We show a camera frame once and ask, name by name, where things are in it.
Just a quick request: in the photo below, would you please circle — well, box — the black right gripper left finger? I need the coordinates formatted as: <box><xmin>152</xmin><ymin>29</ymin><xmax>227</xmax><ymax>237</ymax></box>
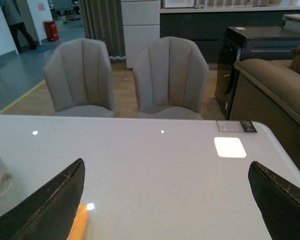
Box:
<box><xmin>0</xmin><ymin>158</ymin><xmax>85</xmax><ymax>240</ymax></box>

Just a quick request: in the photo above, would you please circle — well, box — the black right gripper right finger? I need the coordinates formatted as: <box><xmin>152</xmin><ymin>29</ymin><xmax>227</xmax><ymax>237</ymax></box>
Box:
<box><xmin>248</xmin><ymin>161</ymin><xmax>300</xmax><ymax>240</ymax></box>

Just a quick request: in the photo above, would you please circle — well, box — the table label sticker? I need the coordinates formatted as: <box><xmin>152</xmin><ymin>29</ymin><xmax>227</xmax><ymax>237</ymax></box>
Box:
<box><xmin>216</xmin><ymin>120</ymin><xmax>257</xmax><ymax>133</ymax></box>

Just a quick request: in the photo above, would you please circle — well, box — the brown sofa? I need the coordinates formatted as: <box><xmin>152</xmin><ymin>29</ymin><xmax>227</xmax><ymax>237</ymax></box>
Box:
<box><xmin>229</xmin><ymin>46</ymin><xmax>300</xmax><ymax>170</ymax></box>

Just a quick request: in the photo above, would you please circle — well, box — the beige left dining chair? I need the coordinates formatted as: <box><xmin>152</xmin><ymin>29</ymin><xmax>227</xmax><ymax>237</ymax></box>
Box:
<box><xmin>43</xmin><ymin>38</ymin><xmax>115</xmax><ymax>118</ymax></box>

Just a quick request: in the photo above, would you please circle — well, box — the beige dining chair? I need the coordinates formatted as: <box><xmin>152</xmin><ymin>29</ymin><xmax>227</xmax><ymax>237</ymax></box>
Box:
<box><xmin>133</xmin><ymin>36</ymin><xmax>210</xmax><ymax>120</ymax></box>
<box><xmin>43</xmin><ymin>38</ymin><xmax>115</xmax><ymax>118</ymax></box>

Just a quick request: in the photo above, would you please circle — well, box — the black washing machine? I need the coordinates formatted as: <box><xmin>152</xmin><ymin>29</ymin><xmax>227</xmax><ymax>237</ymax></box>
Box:
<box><xmin>214</xmin><ymin>26</ymin><xmax>300</xmax><ymax>120</ymax></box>

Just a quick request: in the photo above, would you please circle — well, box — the beige right dining chair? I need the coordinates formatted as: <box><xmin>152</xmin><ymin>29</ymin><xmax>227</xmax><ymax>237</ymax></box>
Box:
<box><xmin>133</xmin><ymin>36</ymin><xmax>210</xmax><ymax>120</ymax></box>

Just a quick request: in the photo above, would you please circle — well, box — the red fire extinguisher box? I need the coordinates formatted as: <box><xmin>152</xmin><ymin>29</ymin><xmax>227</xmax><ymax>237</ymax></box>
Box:
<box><xmin>43</xmin><ymin>20</ymin><xmax>59</xmax><ymax>42</ymax></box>

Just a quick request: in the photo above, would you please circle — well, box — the dark kitchen counter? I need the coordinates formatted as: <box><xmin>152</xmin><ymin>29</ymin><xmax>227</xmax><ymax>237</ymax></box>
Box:
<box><xmin>160</xmin><ymin>5</ymin><xmax>300</xmax><ymax>64</ymax></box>

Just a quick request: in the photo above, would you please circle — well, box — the grey curtain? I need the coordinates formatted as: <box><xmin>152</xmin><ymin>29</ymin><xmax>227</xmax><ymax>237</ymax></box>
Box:
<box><xmin>79</xmin><ymin>0</ymin><xmax>126</xmax><ymax>57</ymax></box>

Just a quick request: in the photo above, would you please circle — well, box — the walking person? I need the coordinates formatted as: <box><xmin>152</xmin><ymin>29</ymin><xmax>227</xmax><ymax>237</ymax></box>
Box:
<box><xmin>0</xmin><ymin>0</ymin><xmax>37</xmax><ymax>53</ymax></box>

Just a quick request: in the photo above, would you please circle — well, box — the white drawer cabinet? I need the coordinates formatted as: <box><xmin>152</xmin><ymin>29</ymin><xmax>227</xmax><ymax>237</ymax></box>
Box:
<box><xmin>121</xmin><ymin>0</ymin><xmax>161</xmax><ymax>69</ymax></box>

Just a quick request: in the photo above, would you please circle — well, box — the white microwave oven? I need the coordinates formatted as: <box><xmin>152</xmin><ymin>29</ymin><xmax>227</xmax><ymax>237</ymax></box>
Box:
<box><xmin>163</xmin><ymin>0</ymin><xmax>195</xmax><ymax>8</ymax></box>

